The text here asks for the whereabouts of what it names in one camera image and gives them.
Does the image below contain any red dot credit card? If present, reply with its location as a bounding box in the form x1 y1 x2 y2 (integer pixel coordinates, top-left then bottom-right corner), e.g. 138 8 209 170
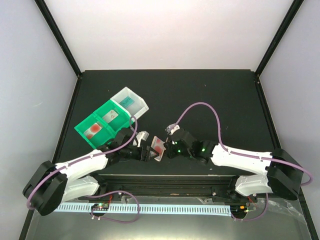
150 136 166 162

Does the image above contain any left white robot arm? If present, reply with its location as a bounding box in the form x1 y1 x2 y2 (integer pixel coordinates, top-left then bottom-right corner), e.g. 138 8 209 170
22 128 160 216

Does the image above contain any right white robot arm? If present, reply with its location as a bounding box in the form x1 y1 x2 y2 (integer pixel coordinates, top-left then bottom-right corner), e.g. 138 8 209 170
164 126 303 202

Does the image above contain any floral card in bin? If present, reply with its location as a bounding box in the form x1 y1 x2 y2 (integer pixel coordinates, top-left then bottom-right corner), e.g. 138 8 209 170
102 109 119 124

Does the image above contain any red dot card in bin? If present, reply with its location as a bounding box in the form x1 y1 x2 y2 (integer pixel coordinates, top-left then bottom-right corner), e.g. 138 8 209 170
83 122 102 139

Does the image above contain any teal card in bin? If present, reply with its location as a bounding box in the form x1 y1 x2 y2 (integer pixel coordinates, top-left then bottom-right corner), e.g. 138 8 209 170
119 96 135 109

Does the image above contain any green bin middle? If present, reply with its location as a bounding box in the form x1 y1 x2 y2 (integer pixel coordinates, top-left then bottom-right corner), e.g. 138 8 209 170
93 99 130 137

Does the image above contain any green bin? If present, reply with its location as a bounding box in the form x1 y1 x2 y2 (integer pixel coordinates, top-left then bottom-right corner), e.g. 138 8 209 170
74 113 116 149
93 99 130 137

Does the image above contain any green bin near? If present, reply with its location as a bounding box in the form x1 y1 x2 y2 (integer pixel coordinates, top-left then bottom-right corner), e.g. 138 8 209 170
74 113 116 149

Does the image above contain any white translucent bin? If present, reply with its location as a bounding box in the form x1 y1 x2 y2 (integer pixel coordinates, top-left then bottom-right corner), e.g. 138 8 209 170
110 87 149 119

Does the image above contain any left controller board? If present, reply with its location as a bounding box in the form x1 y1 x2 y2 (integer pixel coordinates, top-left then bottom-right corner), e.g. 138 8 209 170
91 203 110 211

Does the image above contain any controller board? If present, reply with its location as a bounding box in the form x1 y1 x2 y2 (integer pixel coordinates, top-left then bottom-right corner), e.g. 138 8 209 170
91 203 110 211
230 205 257 214

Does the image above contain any right controller board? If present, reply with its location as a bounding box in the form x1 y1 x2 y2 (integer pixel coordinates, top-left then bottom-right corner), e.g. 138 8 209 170
230 205 257 214

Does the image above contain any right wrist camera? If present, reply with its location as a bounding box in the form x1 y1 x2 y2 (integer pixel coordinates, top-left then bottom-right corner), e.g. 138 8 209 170
165 123 180 135

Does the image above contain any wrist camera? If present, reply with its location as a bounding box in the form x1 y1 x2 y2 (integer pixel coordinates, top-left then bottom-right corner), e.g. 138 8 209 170
165 123 180 135
133 131 149 148

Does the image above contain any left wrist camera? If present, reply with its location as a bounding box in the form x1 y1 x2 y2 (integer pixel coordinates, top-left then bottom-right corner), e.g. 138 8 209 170
133 131 149 148

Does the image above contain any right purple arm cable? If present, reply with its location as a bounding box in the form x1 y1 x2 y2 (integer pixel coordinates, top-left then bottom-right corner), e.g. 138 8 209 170
174 101 314 186

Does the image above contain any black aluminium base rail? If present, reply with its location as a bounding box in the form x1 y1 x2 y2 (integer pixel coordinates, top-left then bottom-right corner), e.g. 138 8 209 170
77 173 258 202

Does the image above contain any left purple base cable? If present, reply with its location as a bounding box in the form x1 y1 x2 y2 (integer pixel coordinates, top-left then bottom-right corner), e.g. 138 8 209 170
90 190 140 224

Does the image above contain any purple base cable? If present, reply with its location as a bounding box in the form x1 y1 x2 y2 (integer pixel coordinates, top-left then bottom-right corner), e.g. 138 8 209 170
90 190 140 224
231 192 270 223

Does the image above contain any white slotted cable duct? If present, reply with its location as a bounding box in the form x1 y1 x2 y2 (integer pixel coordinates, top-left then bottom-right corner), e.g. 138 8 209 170
55 202 231 217

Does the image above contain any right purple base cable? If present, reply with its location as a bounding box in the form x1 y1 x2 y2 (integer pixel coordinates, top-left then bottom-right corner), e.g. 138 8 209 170
231 192 270 223

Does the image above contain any left black frame post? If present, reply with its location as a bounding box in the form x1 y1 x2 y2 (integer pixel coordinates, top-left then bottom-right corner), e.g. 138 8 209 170
33 0 83 77

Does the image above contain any black frame post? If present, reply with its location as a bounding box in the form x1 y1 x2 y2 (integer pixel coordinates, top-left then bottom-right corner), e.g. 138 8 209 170
33 0 83 77
255 0 304 77

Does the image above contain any right black frame post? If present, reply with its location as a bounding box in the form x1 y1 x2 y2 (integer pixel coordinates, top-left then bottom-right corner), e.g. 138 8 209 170
255 0 304 77

